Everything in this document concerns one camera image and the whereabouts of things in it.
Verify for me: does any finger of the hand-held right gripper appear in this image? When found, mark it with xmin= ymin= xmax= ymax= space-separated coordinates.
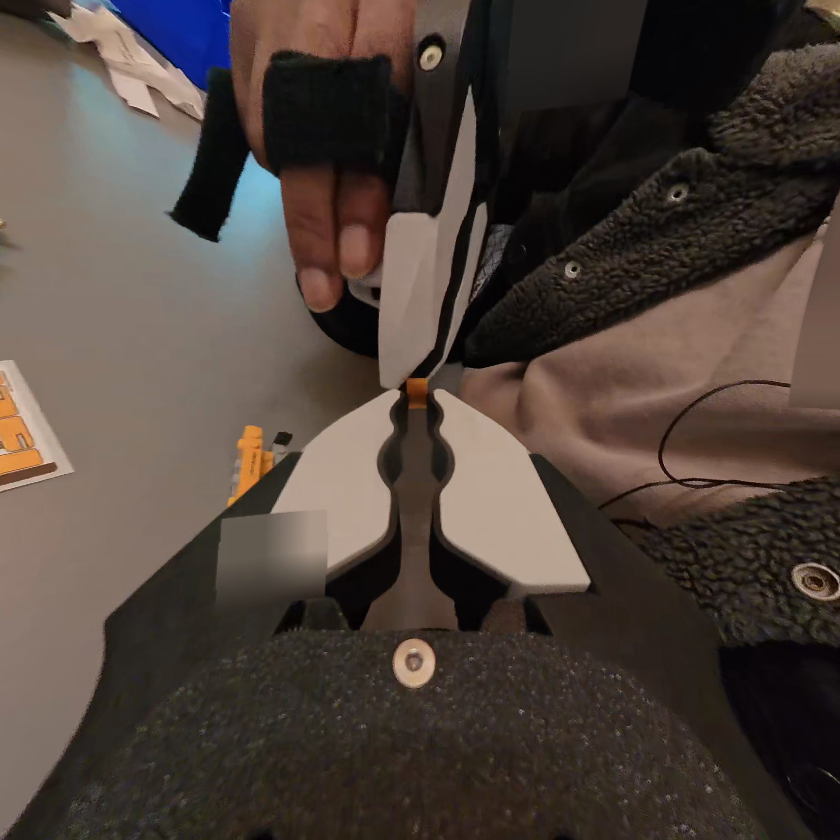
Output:
xmin=378 ymin=84 xmax=478 ymax=390
xmin=438 ymin=202 xmax=491 ymax=370

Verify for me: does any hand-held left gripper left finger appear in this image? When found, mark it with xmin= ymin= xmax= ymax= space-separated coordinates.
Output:
xmin=271 ymin=388 xmax=404 ymax=630

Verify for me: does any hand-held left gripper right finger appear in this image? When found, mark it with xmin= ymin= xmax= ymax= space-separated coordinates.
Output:
xmin=427 ymin=388 xmax=593 ymax=630

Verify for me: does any orange toy brick assembly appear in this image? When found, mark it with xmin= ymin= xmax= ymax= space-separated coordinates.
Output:
xmin=226 ymin=425 xmax=294 ymax=508

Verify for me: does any grey desk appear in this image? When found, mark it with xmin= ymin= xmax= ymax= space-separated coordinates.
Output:
xmin=0 ymin=13 xmax=473 ymax=840

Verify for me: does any person's right hand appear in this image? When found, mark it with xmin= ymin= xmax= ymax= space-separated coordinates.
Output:
xmin=230 ymin=0 xmax=419 ymax=314

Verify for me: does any black padded cushion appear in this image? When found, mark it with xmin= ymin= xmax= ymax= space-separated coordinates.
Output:
xmin=295 ymin=272 xmax=383 ymax=360

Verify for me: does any person's beige clothing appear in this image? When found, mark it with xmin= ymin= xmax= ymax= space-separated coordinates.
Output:
xmin=458 ymin=197 xmax=840 ymax=526

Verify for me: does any person's black fleece jacket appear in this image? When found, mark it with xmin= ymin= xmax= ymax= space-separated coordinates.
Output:
xmin=462 ymin=39 xmax=840 ymax=647

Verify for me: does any large blue bin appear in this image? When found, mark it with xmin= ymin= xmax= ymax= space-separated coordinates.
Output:
xmin=108 ymin=0 xmax=235 ymax=91

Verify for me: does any orange sticker sheet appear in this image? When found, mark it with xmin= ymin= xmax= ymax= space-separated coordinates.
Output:
xmin=0 ymin=360 xmax=75 ymax=494

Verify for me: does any white paper sheet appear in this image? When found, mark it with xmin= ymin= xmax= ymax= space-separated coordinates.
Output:
xmin=47 ymin=0 xmax=210 ymax=123

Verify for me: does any black drawstring cord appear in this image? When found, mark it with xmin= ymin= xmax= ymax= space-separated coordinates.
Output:
xmin=597 ymin=379 xmax=795 ymax=514

